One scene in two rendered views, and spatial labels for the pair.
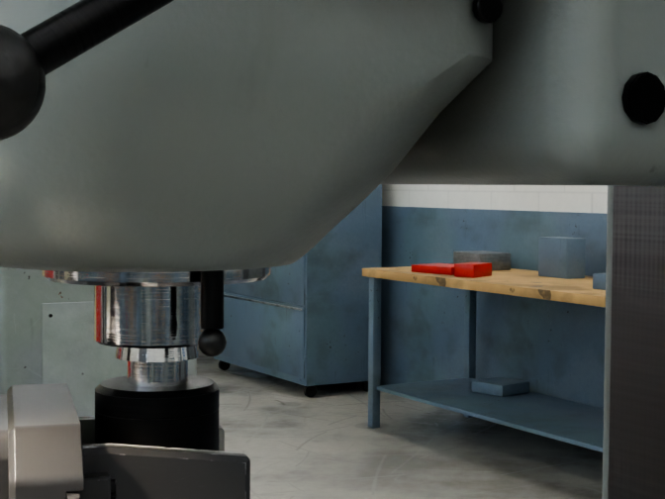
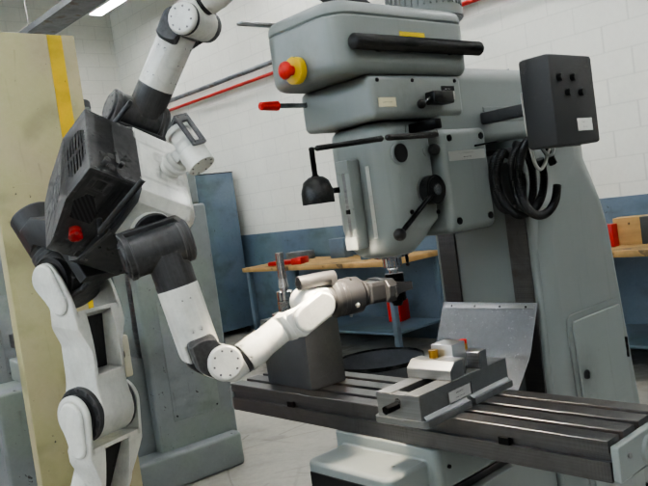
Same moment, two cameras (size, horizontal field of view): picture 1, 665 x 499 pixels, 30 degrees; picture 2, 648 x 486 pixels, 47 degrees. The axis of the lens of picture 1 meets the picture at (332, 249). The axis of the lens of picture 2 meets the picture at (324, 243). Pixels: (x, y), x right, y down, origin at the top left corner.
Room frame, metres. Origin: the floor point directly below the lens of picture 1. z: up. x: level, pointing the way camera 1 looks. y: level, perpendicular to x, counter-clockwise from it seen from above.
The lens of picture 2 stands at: (-1.29, 0.60, 1.46)
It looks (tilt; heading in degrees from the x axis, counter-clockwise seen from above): 3 degrees down; 348
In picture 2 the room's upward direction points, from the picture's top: 8 degrees counter-clockwise
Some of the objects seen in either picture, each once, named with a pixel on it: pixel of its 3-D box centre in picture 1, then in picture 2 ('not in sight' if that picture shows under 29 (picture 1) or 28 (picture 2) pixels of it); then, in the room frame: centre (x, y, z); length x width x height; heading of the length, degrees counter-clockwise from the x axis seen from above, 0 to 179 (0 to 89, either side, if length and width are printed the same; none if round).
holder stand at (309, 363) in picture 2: not in sight; (301, 347); (0.80, 0.27, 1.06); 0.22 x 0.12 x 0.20; 25
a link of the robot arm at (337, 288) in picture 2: not in sight; (319, 295); (0.42, 0.27, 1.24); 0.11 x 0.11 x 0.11; 15
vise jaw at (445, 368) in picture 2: not in sight; (435, 367); (0.32, 0.04, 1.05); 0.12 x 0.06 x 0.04; 33
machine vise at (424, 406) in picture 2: not in sight; (444, 379); (0.33, 0.02, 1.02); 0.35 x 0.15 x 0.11; 123
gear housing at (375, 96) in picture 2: not in sight; (383, 104); (0.49, 0.03, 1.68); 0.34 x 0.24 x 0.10; 120
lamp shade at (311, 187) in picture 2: not in sight; (316, 189); (0.32, 0.26, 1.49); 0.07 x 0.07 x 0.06
